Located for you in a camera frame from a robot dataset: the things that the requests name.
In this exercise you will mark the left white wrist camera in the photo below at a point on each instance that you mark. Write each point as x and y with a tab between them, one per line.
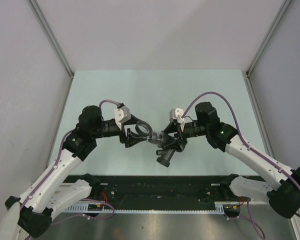
121	115

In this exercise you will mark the right aluminium frame post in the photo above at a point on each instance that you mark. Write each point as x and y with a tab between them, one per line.
269	35

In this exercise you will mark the left aluminium frame post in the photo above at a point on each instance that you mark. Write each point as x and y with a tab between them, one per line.
44	24

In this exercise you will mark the aluminium frame post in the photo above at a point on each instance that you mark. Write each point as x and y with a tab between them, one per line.
269	35
44	24

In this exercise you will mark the grey tee pipe fitting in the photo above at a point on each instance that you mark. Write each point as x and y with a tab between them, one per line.
166	151

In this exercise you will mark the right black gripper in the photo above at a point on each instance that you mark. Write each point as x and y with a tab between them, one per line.
176	144

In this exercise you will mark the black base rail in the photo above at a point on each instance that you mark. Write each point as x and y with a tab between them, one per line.
162	192

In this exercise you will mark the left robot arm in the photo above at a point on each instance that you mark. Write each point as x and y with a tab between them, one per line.
34	210

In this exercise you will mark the aluminium side rail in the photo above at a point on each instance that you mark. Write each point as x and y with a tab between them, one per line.
258	115

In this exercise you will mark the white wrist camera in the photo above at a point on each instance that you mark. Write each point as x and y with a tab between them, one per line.
121	115
176	116

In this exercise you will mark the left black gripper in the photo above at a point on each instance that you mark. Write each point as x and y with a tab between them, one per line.
130	139

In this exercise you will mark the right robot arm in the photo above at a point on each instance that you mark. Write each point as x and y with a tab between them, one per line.
280	184

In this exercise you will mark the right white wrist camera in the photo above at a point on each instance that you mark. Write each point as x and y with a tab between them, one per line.
176	116

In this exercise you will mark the slotted cable duct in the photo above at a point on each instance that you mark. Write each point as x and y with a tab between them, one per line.
95	208

